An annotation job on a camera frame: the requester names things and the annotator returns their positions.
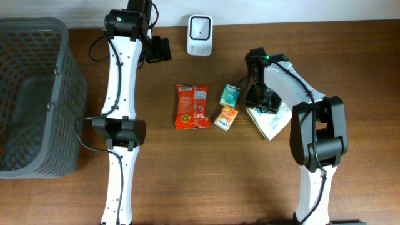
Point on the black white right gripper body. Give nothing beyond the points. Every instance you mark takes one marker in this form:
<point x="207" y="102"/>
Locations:
<point x="266" y="102"/>

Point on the yellow wet wipes pack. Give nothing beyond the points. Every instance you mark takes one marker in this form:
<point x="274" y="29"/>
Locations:
<point x="271" y="124"/>

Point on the teal tissue packet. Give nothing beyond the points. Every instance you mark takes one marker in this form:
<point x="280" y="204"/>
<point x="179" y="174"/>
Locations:
<point x="229" y="96"/>

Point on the orange tissue packet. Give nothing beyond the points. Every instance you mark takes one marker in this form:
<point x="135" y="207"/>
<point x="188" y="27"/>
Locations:
<point x="226" y="118"/>

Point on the red snack packet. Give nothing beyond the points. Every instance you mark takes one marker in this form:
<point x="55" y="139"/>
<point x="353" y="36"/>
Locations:
<point x="191" y="107"/>

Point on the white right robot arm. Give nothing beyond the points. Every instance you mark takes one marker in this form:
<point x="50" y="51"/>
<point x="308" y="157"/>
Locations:
<point x="318" y="137"/>

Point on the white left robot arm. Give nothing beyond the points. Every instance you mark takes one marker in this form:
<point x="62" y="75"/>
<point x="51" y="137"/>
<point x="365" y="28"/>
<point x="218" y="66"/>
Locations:
<point x="118" y="125"/>

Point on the white black barcode scanner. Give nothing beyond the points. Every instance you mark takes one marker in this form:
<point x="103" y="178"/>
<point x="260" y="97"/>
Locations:
<point x="200" y="35"/>

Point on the grey plastic basket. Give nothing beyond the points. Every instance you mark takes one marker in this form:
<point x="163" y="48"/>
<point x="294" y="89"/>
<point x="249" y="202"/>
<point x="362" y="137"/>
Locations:
<point x="43" y="91"/>

